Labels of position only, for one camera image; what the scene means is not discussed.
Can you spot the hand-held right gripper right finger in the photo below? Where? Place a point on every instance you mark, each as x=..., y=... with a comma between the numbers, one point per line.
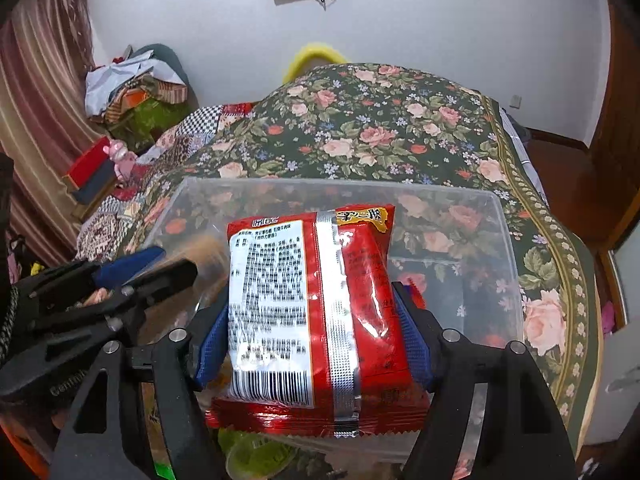
x=416, y=342

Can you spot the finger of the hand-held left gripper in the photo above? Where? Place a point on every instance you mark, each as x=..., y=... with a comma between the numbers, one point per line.
x=165, y=277
x=130, y=263

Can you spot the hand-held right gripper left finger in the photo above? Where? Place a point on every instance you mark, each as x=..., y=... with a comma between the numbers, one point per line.
x=215, y=342

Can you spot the red snack packet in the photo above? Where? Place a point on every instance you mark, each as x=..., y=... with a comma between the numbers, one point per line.
x=370, y=310

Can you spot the clear plastic box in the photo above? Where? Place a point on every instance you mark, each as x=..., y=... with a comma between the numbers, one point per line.
x=450, y=270

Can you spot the dark blue box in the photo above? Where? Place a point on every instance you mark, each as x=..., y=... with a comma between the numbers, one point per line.
x=95, y=185

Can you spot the pink plush toy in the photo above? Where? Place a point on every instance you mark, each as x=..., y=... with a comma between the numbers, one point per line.
x=120, y=157

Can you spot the red box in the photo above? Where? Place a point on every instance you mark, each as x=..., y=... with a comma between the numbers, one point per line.
x=87, y=162

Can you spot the light green snack packet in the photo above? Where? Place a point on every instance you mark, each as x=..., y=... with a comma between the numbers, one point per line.
x=255, y=460

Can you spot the orange cloth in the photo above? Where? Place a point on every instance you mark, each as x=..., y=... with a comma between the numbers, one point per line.
x=22, y=445

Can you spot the patchwork quilt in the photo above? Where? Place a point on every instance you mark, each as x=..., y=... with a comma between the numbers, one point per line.
x=185, y=135

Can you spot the green bag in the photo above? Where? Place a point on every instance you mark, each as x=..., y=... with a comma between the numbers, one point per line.
x=147, y=120

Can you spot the pile of clothes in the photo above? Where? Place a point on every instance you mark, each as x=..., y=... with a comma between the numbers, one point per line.
x=125, y=75

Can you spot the striped brown curtain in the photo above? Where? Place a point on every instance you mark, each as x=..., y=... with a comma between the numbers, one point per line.
x=40, y=85

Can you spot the floral blanket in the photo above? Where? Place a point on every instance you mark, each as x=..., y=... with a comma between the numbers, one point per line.
x=375, y=125

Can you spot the yellow curved cushion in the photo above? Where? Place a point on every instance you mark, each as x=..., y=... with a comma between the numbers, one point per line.
x=300, y=57

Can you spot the white wall socket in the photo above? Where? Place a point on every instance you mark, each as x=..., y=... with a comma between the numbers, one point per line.
x=516, y=102

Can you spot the wooden door frame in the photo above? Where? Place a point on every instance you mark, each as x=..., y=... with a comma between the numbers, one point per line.
x=617, y=135

